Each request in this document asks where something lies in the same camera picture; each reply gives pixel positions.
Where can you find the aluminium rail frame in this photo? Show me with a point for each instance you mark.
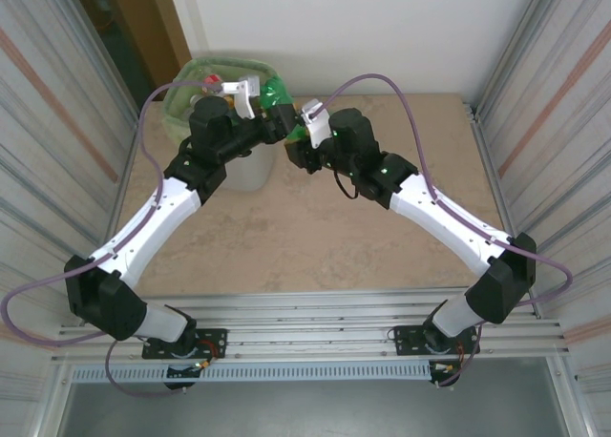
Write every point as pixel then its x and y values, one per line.
pixel 305 313

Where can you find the green plastic bin liner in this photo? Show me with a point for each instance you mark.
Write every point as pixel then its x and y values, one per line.
pixel 179 103

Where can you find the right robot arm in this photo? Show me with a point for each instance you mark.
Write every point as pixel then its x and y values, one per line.
pixel 448 222

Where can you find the brown wooden door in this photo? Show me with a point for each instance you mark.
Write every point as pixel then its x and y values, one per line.
pixel 167 17

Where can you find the green soda bottle yellow cap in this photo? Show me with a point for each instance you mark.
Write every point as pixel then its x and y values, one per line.
pixel 274 93

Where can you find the translucent plastic waste bin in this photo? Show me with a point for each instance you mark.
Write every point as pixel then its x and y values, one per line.
pixel 253 174

